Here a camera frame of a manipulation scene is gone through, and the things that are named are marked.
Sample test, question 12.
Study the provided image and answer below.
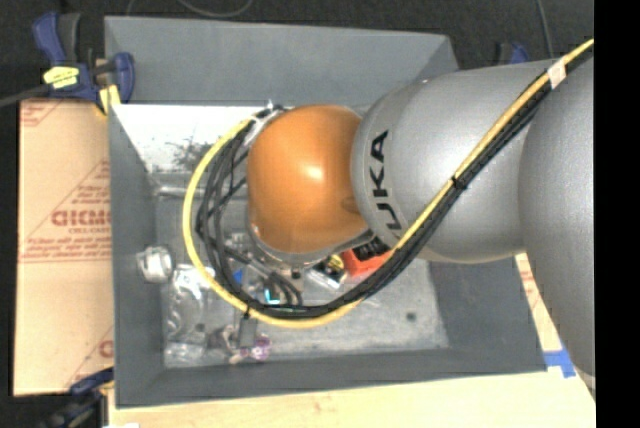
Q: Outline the purple and white small toy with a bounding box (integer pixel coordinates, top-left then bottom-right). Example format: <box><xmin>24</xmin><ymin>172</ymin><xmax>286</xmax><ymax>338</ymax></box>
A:
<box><xmin>228</xmin><ymin>334</ymin><xmax>273</xmax><ymax>365</ymax></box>

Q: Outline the red-orange block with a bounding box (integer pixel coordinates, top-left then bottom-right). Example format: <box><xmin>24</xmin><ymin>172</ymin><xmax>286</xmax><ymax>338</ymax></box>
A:
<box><xmin>342</xmin><ymin>247</ymin><xmax>392</xmax><ymax>281</ymax></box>

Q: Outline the clear plastic bottle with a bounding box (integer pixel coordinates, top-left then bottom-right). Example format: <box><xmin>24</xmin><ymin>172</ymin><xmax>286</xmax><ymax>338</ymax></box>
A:
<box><xmin>162</xmin><ymin>264</ymin><xmax>237</xmax><ymax>365</ymax></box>

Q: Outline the grey metal bin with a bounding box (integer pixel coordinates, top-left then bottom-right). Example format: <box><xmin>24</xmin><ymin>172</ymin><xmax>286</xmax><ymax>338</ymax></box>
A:
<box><xmin>103</xmin><ymin>15</ymin><xmax>549</xmax><ymax>408</ymax></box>

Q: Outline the brown cardboard board red print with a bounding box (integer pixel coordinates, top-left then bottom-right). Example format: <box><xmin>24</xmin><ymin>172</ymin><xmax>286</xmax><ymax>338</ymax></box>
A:
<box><xmin>12</xmin><ymin>97</ymin><xmax>117</xmax><ymax>398</ymax></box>

